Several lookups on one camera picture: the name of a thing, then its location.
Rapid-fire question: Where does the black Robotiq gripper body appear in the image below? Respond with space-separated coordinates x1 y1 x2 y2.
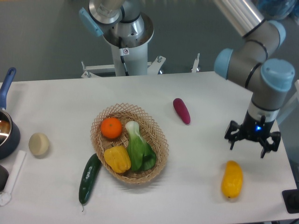
239 112 274 142

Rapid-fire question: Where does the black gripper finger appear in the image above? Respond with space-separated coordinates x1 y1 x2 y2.
258 132 281 159
224 120 248 150

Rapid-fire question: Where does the yellow mango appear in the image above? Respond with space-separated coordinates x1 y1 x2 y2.
221 161 243 198

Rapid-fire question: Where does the yellow bell pepper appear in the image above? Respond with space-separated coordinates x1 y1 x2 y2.
104 146 131 174

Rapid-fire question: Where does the dark green cucumber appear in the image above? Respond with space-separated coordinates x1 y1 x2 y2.
78 154 102 211

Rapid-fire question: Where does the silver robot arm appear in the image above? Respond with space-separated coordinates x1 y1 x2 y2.
79 0 295 156

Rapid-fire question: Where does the purple sweet potato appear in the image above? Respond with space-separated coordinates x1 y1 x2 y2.
173 98 191 125

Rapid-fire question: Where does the black device right edge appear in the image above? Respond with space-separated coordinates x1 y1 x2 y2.
282 189 299 214

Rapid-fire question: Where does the green bok choy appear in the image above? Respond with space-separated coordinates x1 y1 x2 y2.
125 121 157 172

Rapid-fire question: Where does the woven wicker basket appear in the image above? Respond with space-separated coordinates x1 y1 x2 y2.
91 103 169 184

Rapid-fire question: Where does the blue plastic bag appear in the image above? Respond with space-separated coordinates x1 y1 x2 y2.
255 0 297 21

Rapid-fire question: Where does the orange tangerine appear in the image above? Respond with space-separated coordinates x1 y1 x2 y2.
100 117 122 139

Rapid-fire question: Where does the beige round potato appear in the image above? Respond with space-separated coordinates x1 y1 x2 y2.
28 133 50 156

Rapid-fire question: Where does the blue saucepan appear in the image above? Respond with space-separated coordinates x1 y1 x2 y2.
0 67 21 160

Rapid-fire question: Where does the dark round object left edge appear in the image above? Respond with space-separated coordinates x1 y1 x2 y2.
0 165 9 191

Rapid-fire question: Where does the white plastic spatula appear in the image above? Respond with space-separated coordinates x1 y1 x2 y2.
0 150 26 206

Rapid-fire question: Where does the white frame right edge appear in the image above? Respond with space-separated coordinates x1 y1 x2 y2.
277 80 299 125

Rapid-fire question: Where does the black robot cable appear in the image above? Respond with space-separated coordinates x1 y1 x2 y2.
118 36 129 77

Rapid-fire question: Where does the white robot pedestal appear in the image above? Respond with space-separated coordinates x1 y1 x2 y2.
80 43 201 79

